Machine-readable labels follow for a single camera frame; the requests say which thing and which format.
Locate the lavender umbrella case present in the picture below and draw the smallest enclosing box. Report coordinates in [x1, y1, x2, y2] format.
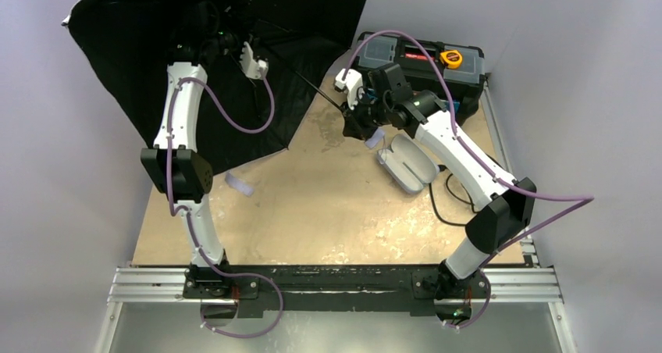
[376, 134, 440, 194]

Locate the lavender folding umbrella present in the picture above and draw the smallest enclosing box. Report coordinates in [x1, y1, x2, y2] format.
[63, 0, 367, 175]

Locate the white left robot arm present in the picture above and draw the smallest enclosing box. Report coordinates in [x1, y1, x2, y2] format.
[141, 1, 238, 268]

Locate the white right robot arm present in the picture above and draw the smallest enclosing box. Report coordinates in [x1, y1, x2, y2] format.
[334, 63, 536, 280]

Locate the yellow tape measure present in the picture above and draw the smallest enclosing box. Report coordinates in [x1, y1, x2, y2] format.
[440, 50, 463, 70]

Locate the black plastic toolbox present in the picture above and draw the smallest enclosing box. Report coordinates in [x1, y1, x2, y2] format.
[351, 35, 486, 127]

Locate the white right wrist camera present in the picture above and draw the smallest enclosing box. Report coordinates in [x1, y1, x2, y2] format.
[333, 69, 364, 110]

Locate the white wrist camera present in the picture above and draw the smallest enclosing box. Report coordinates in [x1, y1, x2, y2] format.
[240, 41, 269, 80]
[333, 69, 364, 110]

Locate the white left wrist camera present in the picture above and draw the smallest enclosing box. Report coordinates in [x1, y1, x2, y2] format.
[240, 41, 269, 80]

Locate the black USB cable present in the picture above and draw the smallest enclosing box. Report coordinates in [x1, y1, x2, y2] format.
[428, 164, 485, 227]

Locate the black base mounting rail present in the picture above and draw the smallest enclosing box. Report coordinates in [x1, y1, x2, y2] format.
[183, 264, 489, 321]

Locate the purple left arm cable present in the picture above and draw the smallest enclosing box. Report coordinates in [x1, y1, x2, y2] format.
[165, 73, 286, 341]

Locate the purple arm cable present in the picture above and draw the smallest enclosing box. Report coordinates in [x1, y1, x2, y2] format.
[165, 73, 286, 341]
[343, 30, 595, 331]

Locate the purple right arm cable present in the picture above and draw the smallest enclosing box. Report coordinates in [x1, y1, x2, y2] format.
[343, 30, 595, 331]

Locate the aluminium frame rail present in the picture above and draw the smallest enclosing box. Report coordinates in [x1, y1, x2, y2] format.
[97, 79, 562, 352]

